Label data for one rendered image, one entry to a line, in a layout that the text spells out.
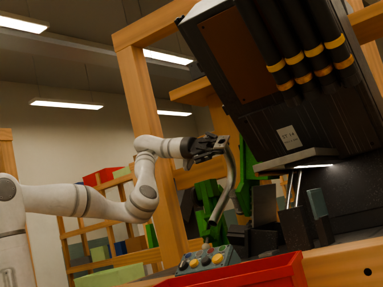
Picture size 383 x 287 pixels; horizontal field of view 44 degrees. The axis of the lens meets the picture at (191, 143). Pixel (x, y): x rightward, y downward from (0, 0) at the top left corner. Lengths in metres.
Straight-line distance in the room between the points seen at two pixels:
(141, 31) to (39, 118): 8.06
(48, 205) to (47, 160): 8.53
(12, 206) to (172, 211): 0.89
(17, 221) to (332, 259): 0.75
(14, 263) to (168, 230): 0.88
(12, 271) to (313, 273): 0.70
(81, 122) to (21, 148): 1.70
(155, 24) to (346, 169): 1.05
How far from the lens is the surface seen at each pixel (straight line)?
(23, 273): 1.24
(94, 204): 1.35
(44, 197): 1.33
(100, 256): 7.87
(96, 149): 10.74
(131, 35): 2.14
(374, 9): 1.58
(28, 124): 9.87
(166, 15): 2.04
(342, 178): 1.45
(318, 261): 1.07
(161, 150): 1.63
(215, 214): 1.49
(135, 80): 2.08
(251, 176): 1.37
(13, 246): 1.24
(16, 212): 1.25
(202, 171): 1.97
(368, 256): 1.04
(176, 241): 1.97
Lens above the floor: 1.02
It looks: 10 degrees up
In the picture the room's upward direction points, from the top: 14 degrees counter-clockwise
